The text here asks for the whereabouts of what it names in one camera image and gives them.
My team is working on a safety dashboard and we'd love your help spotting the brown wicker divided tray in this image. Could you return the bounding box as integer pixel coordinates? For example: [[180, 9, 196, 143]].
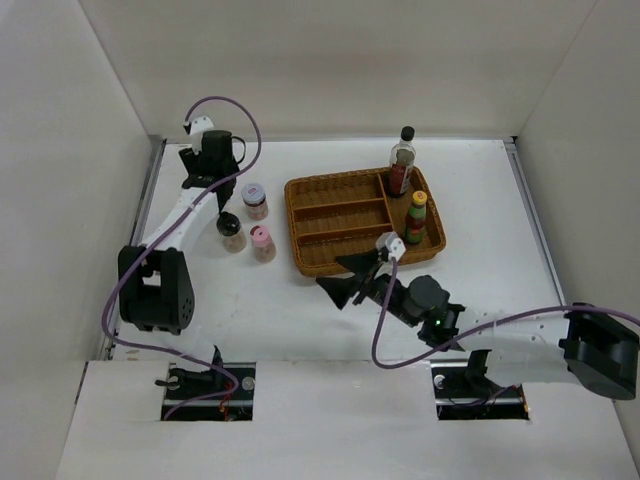
[[284, 168, 430, 277]]

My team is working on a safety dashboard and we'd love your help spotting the red-white-lid spice jar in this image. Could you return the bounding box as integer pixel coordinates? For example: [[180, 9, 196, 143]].
[[241, 183, 268, 221]]

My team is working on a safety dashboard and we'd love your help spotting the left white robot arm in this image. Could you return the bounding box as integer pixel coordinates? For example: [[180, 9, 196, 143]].
[[118, 130, 243, 336]]

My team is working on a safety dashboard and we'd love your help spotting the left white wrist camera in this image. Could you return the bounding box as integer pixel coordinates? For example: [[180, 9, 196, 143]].
[[183, 115, 215, 136]]

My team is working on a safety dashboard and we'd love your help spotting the pink-cap spice shaker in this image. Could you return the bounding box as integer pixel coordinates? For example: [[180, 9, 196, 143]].
[[250, 225, 276, 263]]

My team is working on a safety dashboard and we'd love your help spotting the black-cap spice shaker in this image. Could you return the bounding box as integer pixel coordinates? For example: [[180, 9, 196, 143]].
[[216, 211, 246, 253]]

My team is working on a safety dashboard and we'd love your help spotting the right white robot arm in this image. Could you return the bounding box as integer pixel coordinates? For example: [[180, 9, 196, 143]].
[[316, 251, 639, 401]]

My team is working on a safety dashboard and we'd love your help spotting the green-label yellow-cap sauce bottle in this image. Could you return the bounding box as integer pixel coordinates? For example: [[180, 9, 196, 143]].
[[404, 190, 428, 245]]

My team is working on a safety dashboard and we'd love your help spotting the tall red-label sauce bottle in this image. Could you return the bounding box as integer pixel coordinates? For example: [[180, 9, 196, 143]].
[[387, 126, 416, 197]]

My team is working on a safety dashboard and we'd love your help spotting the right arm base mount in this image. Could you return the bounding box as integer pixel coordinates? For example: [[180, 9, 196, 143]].
[[430, 350, 529, 421]]

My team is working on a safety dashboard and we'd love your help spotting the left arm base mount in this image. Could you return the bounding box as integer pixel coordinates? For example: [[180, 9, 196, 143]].
[[155, 363, 257, 422]]

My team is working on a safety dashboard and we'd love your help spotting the purple cable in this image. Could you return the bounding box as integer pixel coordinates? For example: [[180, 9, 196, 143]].
[[101, 96, 262, 421], [370, 257, 640, 371]]

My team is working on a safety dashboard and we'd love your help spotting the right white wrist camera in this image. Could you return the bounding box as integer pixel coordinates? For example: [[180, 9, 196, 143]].
[[375, 231, 406, 263]]

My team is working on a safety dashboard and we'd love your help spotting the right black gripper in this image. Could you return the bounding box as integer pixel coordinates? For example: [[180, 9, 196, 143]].
[[316, 247, 420, 327]]

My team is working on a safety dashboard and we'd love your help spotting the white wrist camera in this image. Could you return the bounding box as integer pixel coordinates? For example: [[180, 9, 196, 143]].
[[375, 231, 406, 263], [183, 115, 215, 136]]

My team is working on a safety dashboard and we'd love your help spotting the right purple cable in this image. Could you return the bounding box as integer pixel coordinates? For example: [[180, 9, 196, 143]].
[[370, 257, 640, 371]]

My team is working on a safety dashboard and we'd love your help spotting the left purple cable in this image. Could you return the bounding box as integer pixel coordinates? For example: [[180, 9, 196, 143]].
[[101, 96, 262, 421]]

